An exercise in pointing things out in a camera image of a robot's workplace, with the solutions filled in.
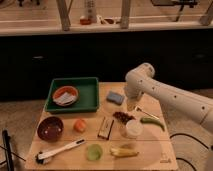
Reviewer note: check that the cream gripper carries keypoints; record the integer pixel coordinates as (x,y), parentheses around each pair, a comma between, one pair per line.
(133,102)

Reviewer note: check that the blue sponge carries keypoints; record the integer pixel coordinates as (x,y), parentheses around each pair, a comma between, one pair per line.
(115,98)

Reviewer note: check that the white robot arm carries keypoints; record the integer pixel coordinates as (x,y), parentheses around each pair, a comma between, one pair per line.
(199,108)

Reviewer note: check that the orange bowl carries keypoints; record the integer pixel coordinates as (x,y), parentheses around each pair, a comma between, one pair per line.
(61,90)

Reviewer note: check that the purple bowl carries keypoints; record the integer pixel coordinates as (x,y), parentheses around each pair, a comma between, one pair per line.
(50,129)

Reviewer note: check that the metal fork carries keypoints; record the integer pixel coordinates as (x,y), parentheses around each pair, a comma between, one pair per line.
(136,108)

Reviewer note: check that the dark red dried fruit pile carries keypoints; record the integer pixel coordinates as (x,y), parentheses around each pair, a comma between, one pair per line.
(123,117)

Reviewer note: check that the green chili pepper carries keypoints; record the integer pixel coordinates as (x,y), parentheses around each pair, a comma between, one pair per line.
(146,120)

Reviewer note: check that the white lidded container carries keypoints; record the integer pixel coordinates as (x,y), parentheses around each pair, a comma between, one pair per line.
(133,128)

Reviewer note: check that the wooden block box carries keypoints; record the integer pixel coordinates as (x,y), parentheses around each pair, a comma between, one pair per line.
(105,128)

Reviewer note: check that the green plastic tray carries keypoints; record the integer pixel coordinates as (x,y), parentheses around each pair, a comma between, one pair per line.
(88,99)

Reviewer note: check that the yellow banana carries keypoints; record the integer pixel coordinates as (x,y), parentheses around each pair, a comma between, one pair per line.
(123,152)

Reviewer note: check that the orange fruit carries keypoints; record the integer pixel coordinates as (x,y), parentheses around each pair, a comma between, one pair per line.
(79,125)

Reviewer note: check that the green round lid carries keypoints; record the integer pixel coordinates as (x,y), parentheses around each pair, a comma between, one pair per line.
(94,152)

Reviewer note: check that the red object on shelf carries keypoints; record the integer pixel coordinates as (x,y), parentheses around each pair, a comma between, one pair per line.
(85,21)

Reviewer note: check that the white dish brush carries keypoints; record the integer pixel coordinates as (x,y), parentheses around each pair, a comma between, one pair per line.
(44,157)

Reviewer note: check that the black stand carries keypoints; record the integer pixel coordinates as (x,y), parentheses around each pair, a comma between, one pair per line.
(10,156)

